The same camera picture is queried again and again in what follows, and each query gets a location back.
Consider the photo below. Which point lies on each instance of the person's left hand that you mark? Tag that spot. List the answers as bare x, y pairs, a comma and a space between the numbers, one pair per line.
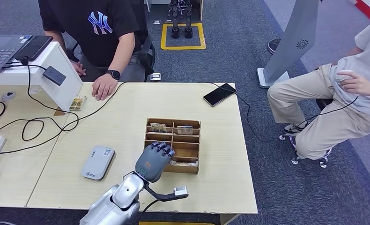
358, 85
105, 88

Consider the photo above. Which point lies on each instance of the person's right hand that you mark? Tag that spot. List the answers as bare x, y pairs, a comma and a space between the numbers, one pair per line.
79, 68

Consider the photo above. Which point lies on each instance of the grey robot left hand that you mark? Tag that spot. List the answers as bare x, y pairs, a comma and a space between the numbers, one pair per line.
152, 161

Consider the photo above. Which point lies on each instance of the white handheld controller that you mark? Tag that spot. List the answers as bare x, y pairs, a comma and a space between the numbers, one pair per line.
341, 74

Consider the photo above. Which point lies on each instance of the wooden organizer box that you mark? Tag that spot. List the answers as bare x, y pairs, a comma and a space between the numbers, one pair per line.
185, 149

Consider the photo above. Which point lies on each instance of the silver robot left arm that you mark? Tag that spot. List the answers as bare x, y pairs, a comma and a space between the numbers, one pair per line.
126, 192

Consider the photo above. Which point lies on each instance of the person's left forearm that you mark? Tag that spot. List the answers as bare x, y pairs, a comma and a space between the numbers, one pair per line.
124, 52

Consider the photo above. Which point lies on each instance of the hotel print card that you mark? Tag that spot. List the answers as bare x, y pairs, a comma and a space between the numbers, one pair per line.
78, 103
185, 130
185, 163
158, 128

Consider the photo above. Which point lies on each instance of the person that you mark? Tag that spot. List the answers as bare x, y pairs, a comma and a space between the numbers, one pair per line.
98, 34
327, 119

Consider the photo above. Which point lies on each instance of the white card reader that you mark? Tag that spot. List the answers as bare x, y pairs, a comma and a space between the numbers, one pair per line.
98, 163

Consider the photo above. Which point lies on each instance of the black wristwatch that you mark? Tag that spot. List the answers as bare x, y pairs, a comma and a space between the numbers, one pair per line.
114, 74

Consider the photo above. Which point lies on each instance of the small black box device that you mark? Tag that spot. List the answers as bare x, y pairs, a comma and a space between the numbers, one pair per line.
54, 76

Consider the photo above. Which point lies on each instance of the white desk riser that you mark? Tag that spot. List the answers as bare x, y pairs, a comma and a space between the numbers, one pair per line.
53, 57

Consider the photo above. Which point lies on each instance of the stool with casters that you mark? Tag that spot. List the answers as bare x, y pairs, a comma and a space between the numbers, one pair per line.
323, 103

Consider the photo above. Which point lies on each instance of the black smartphone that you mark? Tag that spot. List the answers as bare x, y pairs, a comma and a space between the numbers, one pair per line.
33, 48
219, 94

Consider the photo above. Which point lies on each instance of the silver floor socket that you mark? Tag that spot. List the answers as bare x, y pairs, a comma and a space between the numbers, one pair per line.
155, 76
156, 22

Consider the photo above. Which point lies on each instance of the black office chair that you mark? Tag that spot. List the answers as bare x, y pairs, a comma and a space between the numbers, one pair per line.
147, 59

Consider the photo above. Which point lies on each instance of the yellow floor tape strip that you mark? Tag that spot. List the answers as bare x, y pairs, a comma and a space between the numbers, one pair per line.
172, 223

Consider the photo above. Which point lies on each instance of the grey computer mouse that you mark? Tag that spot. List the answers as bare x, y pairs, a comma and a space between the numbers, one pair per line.
8, 96

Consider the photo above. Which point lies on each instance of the red floor strip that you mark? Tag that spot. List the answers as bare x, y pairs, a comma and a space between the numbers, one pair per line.
366, 9

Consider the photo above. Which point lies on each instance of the yellow floor tape square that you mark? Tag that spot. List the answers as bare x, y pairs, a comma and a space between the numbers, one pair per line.
163, 37

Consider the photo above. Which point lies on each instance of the grey laptop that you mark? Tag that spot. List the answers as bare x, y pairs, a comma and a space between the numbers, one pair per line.
0, 52

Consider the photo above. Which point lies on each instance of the grey kiosk stand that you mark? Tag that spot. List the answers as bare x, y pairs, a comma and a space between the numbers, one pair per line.
293, 38

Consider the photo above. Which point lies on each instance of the black round base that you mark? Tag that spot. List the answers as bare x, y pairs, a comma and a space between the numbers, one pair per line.
273, 46

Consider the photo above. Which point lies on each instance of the black camera bracket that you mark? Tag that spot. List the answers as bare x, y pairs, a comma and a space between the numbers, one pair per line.
160, 196

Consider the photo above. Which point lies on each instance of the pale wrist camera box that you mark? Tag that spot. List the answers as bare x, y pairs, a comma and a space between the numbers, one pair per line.
180, 191

